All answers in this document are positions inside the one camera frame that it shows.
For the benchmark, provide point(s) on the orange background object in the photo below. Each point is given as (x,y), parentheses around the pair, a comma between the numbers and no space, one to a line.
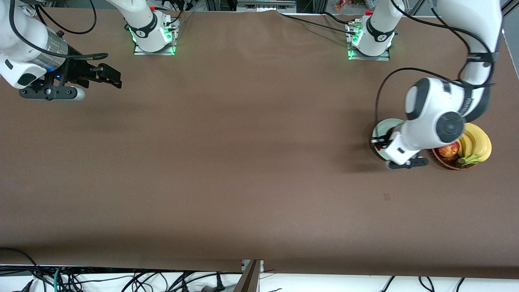
(339,5)

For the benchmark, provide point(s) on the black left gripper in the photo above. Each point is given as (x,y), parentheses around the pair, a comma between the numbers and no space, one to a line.
(385,141)

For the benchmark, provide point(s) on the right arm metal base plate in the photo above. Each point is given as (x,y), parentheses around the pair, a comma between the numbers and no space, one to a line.
(140,51)

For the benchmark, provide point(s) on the aluminium frame rail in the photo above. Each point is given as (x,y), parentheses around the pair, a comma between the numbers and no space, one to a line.
(265,3)

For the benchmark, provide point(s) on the red apple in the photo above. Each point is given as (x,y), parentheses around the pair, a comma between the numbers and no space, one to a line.
(449,150)

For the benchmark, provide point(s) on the brown wicker basket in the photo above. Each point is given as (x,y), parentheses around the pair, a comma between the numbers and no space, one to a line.
(450,163)

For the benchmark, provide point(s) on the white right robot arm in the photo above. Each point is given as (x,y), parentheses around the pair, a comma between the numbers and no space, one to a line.
(20,40)

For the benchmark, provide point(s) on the grey metal post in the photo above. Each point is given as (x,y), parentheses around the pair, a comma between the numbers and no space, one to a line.
(249,280)

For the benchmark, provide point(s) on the yellow banana bunch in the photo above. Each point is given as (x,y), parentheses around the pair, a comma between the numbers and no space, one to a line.
(478,144)

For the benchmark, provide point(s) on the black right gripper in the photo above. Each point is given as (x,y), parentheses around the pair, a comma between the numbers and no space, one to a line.
(78,68)

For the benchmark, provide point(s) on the brown table cover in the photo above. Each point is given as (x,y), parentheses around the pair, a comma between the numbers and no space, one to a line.
(259,182)

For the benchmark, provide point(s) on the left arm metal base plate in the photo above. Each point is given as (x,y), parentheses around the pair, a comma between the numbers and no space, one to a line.
(385,57)

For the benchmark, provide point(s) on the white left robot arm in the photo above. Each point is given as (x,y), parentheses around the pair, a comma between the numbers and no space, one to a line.
(434,113)

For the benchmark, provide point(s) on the pale green round plate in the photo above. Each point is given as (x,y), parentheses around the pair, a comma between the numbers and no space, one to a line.
(383,127)

